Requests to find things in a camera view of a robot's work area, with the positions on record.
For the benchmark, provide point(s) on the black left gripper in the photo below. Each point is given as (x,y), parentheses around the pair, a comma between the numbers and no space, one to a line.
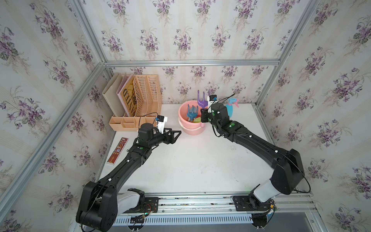
(170,140)

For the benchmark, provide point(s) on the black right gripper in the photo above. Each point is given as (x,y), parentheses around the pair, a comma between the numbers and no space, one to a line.
(203,114)

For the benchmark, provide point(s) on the purple rake pink handle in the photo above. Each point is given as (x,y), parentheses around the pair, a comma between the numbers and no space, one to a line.
(202,101)

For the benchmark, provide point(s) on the green trowel wooden handle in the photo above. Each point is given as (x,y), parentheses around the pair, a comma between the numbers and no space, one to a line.
(197,120)

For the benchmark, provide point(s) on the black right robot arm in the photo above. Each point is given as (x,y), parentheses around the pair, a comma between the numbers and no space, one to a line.
(287,166)

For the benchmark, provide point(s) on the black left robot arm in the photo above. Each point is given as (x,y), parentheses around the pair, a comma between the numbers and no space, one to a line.
(98,207)

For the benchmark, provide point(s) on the blue spray bottle pink trigger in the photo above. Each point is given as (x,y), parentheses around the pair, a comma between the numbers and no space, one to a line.
(230,104)

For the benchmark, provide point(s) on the pink plastic bucket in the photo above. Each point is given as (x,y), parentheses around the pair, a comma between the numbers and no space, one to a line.
(191,128)

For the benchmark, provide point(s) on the beige plastic file organizer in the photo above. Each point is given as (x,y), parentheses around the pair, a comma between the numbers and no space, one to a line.
(149,103)

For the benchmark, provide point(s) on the yellow lettered book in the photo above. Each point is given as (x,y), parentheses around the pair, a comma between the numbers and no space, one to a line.
(127,96)

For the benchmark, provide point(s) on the red brown flat box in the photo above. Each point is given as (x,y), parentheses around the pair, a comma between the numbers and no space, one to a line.
(117,151)

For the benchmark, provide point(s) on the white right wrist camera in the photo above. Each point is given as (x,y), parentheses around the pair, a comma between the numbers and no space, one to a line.
(211,99)

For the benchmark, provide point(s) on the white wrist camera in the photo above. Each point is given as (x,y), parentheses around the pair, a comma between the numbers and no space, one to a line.
(161,120)
(211,99)

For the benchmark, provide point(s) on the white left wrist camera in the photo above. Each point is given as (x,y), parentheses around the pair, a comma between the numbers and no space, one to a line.
(161,120)

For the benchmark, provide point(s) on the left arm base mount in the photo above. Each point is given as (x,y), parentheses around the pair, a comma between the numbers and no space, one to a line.
(142,204)

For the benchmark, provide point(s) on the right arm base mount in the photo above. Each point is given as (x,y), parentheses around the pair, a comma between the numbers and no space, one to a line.
(261,213)

